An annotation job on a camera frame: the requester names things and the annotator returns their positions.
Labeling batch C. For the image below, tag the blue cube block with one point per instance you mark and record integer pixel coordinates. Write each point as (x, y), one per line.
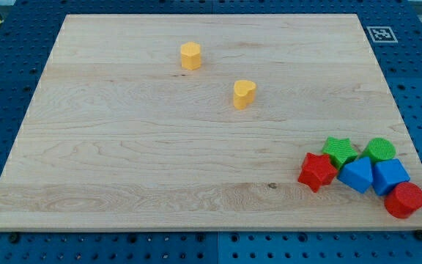
(387, 175)

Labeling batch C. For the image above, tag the wooden board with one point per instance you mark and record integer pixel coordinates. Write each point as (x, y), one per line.
(119, 137)

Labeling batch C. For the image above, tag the green cylinder block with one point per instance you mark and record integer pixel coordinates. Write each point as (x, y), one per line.
(378, 149)

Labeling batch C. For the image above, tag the red cylinder block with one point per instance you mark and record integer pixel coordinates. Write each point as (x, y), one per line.
(404, 200)

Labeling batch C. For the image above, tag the red star block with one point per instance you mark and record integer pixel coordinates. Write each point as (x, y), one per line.
(317, 171)

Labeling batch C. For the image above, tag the blue triangle block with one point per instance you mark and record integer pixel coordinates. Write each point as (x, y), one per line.
(357, 175)

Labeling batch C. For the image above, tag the yellow heart block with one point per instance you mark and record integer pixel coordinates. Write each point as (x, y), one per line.
(244, 93)

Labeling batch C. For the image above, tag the white fiducial marker tag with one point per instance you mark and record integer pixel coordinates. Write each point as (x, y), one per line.
(381, 34)

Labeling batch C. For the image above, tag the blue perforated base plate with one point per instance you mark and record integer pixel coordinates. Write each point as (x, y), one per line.
(27, 36)

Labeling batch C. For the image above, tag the yellow hexagon block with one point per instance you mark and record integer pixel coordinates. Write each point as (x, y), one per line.
(190, 55)

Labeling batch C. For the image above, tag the green star block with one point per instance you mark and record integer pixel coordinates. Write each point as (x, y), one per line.
(340, 151)

